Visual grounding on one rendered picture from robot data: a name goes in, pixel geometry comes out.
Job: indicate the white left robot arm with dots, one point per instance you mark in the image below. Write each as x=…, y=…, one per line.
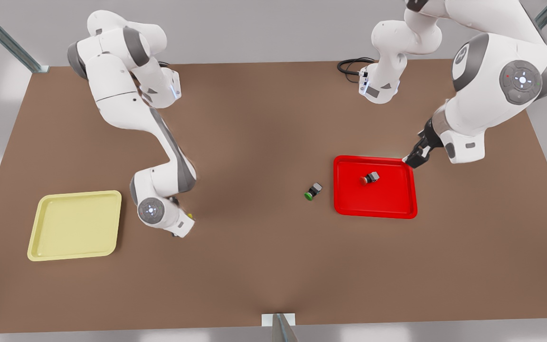
x=492, y=80

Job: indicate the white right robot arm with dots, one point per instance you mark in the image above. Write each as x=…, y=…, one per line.
x=121, y=102

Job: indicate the red tray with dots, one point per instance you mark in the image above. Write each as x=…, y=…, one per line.
x=387, y=197

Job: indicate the yellow tray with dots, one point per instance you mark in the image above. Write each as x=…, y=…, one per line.
x=75, y=224

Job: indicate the red push-button switch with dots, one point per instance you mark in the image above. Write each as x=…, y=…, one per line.
x=370, y=178

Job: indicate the green push-button switch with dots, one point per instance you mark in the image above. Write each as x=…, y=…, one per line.
x=313, y=191

